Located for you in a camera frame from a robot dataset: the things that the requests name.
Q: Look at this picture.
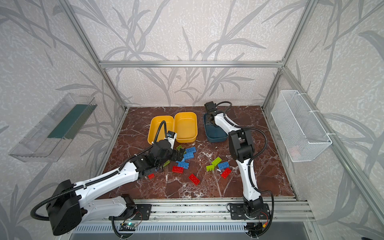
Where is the yellow plastic bin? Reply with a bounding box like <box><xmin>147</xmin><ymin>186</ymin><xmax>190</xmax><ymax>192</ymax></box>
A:
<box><xmin>147</xmin><ymin>115</ymin><xmax>175</xmax><ymax>145</ymax></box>
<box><xmin>175</xmin><ymin>112</ymin><xmax>198</xmax><ymax>144</ymax></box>

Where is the blue lego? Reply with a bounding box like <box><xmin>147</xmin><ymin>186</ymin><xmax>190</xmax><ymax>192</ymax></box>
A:
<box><xmin>178</xmin><ymin>162</ymin><xmax>189</xmax><ymax>169</ymax></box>
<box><xmin>186</xmin><ymin>147</ymin><xmax>197</xmax><ymax>153</ymax></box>
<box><xmin>218</xmin><ymin>162</ymin><xmax>230</xmax><ymax>171</ymax></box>
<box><xmin>184</xmin><ymin>153</ymin><xmax>194</xmax><ymax>161</ymax></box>

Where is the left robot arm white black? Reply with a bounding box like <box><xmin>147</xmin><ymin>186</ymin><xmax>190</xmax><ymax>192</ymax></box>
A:
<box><xmin>30</xmin><ymin>140</ymin><xmax>185</xmax><ymax>236</ymax></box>

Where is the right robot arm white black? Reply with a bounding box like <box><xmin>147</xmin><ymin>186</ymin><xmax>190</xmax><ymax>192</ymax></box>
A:
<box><xmin>205</xmin><ymin>101</ymin><xmax>272</xmax><ymax>219</ymax></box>

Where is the blue lego top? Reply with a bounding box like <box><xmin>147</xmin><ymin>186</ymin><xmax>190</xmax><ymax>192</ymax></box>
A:
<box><xmin>186</xmin><ymin>147</ymin><xmax>197</xmax><ymax>153</ymax></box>

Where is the dark teal plastic bin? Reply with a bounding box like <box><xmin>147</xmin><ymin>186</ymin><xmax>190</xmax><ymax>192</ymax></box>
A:
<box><xmin>203</xmin><ymin>113</ymin><xmax>228</xmax><ymax>143</ymax></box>

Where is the right wiring bundle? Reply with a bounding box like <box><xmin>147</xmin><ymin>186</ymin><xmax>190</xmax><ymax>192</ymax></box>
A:
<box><xmin>244</xmin><ymin>213</ymin><xmax>270</xmax><ymax>238</ymax></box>

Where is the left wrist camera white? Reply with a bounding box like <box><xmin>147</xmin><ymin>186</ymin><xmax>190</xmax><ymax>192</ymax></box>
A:
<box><xmin>166</xmin><ymin>131</ymin><xmax>177</xmax><ymax>149</ymax></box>

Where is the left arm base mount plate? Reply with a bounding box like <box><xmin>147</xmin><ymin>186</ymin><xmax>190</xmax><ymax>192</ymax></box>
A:
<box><xmin>120</xmin><ymin>204</ymin><xmax>152</xmax><ymax>221</ymax></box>

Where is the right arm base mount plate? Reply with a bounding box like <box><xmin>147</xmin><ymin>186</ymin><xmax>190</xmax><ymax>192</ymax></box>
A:
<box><xmin>227</xmin><ymin>203</ymin><xmax>271</xmax><ymax>221</ymax></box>

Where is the left circuit board with wires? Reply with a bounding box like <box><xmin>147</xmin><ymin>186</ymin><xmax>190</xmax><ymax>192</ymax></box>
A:
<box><xmin>118</xmin><ymin>212</ymin><xmax>143</xmax><ymax>232</ymax></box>

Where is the white wire mesh basket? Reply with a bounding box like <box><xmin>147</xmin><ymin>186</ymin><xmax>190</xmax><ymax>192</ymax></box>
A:
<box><xmin>271</xmin><ymin>90</ymin><xmax>332</xmax><ymax>162</ymax></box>

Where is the aluminium frame crossbar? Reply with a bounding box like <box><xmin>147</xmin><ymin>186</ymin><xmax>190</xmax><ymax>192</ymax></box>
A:
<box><xmin>99</xmin><ymin>61</ymin><xmax>283</xmax><ymax>68</ymax></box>

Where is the clear plastic wall shelf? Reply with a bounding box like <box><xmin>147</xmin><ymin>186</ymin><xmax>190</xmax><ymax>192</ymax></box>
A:
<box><xmin>9</xmin><ymin>93</ymin><xmax>97</xmax><ymax>163</ymax></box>

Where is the aluminium front rail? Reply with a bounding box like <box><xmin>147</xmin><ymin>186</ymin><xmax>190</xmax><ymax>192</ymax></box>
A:
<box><xmin>62</xmin><ymin>197</ymin><xmax>316</xmax><ymax>224</ymax></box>

